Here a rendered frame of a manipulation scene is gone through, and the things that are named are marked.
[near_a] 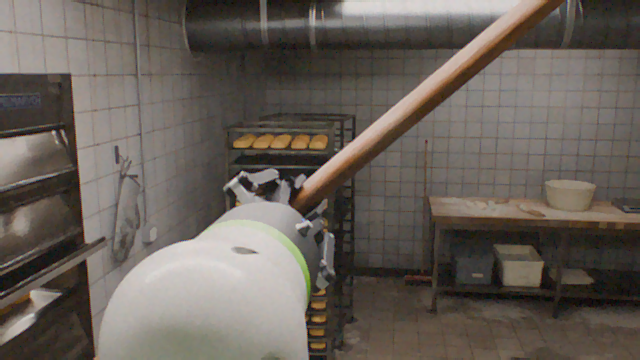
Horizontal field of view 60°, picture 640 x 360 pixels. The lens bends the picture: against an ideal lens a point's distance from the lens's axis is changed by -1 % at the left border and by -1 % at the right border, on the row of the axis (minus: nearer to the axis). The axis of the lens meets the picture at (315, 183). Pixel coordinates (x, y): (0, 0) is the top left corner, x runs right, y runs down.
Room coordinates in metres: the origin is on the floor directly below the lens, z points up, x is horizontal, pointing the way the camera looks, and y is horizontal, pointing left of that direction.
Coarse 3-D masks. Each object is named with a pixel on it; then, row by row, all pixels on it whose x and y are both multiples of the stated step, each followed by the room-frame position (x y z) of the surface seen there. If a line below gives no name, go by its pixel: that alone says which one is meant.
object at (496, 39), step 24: (528, 0) 0.58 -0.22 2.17; (552, 0) 0.58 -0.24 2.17; (504, 24) 0.59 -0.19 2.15; (528, 24) 0.58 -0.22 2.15; (480, 48) 0.59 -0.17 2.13; (504, 48) 0.59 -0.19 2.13; (456, 72) 0.59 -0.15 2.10; (408, 96) 0.60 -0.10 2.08; (432, 96) 0.59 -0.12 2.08; (384, 120) 0.60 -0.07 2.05; (408, 120) 0.60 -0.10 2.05; (360, 144) 0.60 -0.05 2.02; (384, 144) 0.60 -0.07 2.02; (336, 168) 0.61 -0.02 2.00; (360, 168) 0.61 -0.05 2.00; (312, 192) 0.61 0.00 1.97
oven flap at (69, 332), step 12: (60, 324) 2.13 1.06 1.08; (72, 324) 2.19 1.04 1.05; (48, 336) 2.04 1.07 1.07; (60, 336) 2.10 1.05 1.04; (72, 336) 2.16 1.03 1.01; (84, 336) 2.23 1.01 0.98; (24, 348) 1.91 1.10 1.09; (36, 348) 1.96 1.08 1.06; (48, 348) 2.01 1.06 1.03; (60, 348) 2.07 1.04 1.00; (72, 348) 2.13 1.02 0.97; (84, 348) 2.17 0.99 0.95
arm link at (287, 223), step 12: (252, 204) 0.41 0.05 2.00; (264, 204) 0.41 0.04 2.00; (228, 216) 0.38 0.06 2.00; (240, 216) 0.37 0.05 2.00; (252, 216) 0.37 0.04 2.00; (264, 216) 0.38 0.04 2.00; (276, 216) 0.39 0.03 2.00; (288, 216) 0.40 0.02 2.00; (276, 228) 0.36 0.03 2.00; (288, 228) 0.38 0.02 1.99; (300, 228) 0.39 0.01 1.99; (300, 240) 0.38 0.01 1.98; (312, 240) 0.40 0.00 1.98; (300, 252) 0.36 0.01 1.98; (312, 252) 0.39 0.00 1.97; (312, 264) 0.38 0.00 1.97; (312, 276) 0.37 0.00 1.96; (312, 288) 0.37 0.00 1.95
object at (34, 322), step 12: (60, 300) 2.14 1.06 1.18; (72, 300) 2.18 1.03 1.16; (36, 312) 2.02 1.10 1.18; (48, 312) 2.03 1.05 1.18; (60, 312) 2.10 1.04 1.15; (24, 324) 1.92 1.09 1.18; (36, 324) 1.95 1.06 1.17; (0, 336) 1.82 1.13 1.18; (12, 336) 1.82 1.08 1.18; (24, 336) 1.87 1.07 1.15; (0, 348) 1.75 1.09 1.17
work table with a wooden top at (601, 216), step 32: (448, 224) 4.65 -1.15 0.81; (480, 224) 4.61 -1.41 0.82; (512, 224) 4.54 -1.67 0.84; (544, 224) 4.50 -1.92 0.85; (576, 224) 4.46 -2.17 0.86; (608, 224) 4.42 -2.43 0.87; (448, 288) 4.66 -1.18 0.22; (480, 288) 4.63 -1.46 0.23; (512, 288) 4.63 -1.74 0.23; (544, 288) 4.62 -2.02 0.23; (576, 288) 4.62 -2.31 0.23; (608, 288) 4.62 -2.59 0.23
